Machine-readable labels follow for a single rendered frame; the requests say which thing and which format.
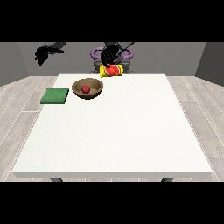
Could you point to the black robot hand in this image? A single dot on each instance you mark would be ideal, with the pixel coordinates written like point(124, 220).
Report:
point(43, 54)
point(110, 54)

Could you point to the yellow cup with melon print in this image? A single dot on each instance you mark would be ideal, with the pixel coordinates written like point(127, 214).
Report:
point(114, 71)

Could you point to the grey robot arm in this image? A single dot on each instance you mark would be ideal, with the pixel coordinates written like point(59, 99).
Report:
point(59, 44)

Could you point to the brown wooden bowl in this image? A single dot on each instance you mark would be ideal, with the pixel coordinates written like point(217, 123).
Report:
point(92, 91)

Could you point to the small red ball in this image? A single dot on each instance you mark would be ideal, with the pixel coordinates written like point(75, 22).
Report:
point(85, 89)

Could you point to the green square pad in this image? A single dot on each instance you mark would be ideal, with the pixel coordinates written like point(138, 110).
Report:
point(54, 96)

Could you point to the dark table leg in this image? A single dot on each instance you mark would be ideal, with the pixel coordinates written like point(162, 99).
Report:
point(167, 179)
point(56, 179)

